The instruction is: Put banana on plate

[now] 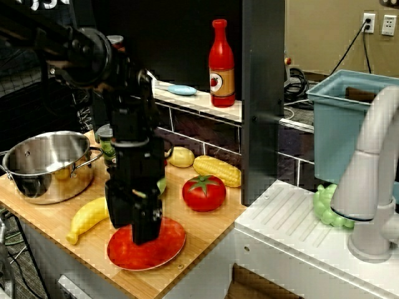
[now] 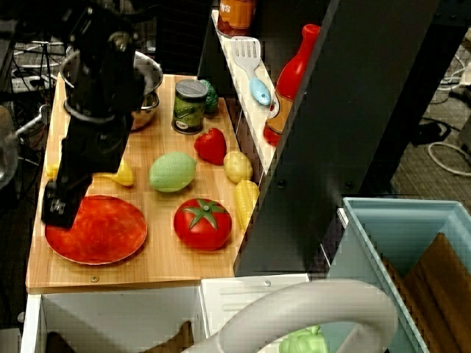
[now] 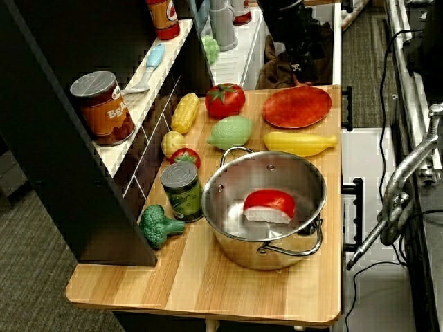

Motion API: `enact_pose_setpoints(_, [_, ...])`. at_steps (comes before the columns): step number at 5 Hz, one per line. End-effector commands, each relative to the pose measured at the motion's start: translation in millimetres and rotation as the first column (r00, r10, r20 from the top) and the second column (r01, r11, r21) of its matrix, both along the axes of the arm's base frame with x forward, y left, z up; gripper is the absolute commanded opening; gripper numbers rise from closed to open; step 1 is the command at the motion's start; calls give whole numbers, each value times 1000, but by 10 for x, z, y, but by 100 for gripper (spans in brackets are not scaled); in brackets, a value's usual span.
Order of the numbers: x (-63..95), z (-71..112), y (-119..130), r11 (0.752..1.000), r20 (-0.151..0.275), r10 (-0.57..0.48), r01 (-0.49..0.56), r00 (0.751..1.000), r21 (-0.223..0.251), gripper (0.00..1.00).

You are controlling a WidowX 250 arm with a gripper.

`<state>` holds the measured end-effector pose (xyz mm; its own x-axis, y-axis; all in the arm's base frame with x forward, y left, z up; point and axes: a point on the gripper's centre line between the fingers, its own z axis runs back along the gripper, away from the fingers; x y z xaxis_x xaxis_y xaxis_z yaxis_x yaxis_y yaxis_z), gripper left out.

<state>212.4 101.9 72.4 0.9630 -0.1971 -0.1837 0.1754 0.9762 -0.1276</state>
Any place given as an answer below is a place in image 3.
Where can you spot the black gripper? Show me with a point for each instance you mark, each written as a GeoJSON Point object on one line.
{"type": "Point", "coordinates": [301, 39]}

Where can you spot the yellow toy banana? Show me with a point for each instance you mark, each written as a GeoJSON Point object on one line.
{"type": "Point", "coordinates": [297, 143]}

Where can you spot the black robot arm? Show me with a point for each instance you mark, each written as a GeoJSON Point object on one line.
{"type": "Point", "coordinates": [284, 12]}

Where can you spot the red orange plate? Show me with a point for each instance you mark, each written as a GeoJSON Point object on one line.
{"type": "Point", "coordinates": [297, 107]}

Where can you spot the white sink counter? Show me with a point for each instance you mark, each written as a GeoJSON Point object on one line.
{"type": "Point", "coordinates": [235, 65]}

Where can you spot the red and white toy bottle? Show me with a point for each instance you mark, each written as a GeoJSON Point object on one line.
{"type": "Point", "coordinates": [242, 14]}

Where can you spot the red toy tomato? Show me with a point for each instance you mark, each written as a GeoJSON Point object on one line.
{"type": "Point", "coordinates": [225, 102]}

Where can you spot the grey toy faucet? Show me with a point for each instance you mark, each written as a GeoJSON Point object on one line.
{"type": "Point", "coordinates": [223, 31]}

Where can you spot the green toy grapes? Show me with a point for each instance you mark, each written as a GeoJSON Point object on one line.
{"type": "Point", "coordinates": [210, 48]}

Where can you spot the green toy lime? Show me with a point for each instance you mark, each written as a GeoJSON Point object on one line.
{"type": "Point", "coordinates": [230, 133]}

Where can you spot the dark grey divider panel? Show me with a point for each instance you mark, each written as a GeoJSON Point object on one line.
{"type": "Point", "coordinates": [194, 52]}

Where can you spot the yellow toy corn cob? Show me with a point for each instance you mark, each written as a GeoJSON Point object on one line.
{"type": "Point", "coordinates": [185, 112]}

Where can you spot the white kitchen cabinet front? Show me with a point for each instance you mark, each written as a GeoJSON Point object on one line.
{"type": "Point", "coordinates": [373, 173]}

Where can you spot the black equipment block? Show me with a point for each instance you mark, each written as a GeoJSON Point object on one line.
{"type": "Point", "coordinates": [429, 52]}

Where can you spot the white kitchen shelf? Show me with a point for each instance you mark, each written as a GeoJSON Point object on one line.
{"type": "Point", "coordinates": [166, 69]}

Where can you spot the red white toy sushi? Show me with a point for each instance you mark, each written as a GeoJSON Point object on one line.
{"type": "Point", "coordinates": [270, 202]}

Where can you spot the red toy pepper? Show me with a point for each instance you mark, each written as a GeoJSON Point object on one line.
{"type": "Point", "coordinates": [187, 159]}

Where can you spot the grey metal clamp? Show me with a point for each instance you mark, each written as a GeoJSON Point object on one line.
{"type": "Point", "coordinates": [398, 183]}

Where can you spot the red ketchup bottle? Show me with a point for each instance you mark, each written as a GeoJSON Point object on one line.
{"type": "Point", "coordinates": [162, 17]}

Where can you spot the yellow toy potato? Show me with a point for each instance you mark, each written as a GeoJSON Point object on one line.
{"type": "Point", "coordinates": [172, 142]}

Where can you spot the green vegetable can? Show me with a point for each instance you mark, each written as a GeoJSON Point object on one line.
{"type": "Point", "coordinates": [181, 197]}

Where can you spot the steel cooking pot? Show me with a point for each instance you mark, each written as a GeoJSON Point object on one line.
{"type": "Point", "coordinates": [242, 249]}

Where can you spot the orange beans can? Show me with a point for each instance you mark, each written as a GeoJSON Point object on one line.
{"type": "Point", "coordinates": [104, 114]}

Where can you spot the green toy broccoli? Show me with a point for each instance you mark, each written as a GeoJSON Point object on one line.
{"type": "Point", "coordinates": [155, 224]}

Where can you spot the black kitchen side panel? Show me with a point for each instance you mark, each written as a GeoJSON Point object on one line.
{"type": "Point", "coordinates": [52, 155]}

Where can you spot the aluminium frame rail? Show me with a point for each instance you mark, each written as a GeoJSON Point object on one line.
{"type": "Point", "coordinates": [405, 69]}

